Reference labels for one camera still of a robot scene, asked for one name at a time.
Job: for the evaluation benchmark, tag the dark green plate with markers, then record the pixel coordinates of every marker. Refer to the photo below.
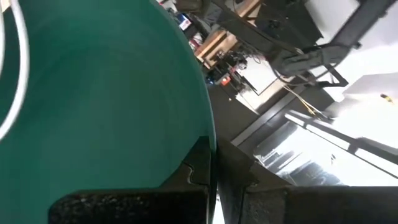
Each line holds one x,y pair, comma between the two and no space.
109,93

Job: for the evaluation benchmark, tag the small orange box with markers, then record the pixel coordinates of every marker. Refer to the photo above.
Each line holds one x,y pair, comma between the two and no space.
225,80

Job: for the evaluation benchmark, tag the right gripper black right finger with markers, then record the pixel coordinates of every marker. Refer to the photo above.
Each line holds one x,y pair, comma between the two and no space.
280,205

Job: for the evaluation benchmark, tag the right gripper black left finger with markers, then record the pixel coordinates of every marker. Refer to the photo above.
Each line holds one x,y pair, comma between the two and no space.
140,208

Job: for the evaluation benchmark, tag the wooden shelf with clutter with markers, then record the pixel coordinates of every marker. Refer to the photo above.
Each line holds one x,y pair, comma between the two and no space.
214,46

